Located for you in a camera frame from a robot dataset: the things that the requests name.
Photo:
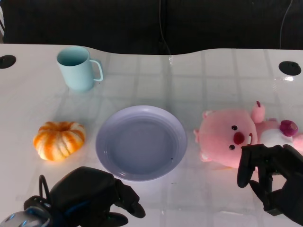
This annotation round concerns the black backdrop cloth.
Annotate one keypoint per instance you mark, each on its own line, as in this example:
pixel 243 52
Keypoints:
pixel 94 21

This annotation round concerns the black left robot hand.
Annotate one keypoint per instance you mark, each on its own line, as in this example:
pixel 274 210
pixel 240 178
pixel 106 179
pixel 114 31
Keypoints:
pixel 82 186

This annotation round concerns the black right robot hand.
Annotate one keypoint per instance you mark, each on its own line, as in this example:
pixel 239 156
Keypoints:
pixel 284 189

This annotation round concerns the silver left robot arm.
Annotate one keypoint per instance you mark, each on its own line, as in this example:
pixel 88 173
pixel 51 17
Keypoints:
pixel 21 216

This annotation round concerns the orange and white pumpkin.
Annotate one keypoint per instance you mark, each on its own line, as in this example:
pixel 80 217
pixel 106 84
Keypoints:
pixel 59 142

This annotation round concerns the purple plastic plate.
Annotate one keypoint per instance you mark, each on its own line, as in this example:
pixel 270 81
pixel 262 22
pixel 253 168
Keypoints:
pixel 142 144

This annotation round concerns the pink plush doll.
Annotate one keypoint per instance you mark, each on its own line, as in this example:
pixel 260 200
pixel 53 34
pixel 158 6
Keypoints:
pixel 220 132

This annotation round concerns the light blue mug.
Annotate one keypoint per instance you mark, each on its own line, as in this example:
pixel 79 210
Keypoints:
pixel 75 75

